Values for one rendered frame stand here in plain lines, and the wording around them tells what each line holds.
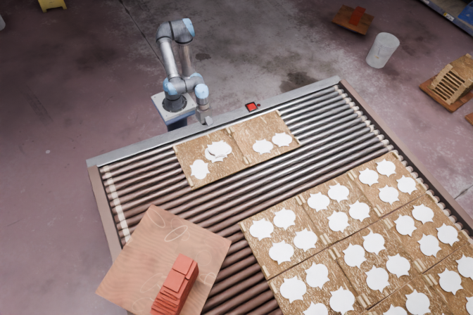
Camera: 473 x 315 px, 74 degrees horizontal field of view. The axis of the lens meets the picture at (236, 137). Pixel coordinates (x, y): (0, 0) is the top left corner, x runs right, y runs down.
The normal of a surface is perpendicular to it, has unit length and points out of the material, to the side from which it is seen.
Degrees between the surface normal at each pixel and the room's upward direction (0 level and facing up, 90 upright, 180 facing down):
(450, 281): 0
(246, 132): 0
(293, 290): 0
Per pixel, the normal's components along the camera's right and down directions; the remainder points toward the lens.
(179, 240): 0.09, -0.56
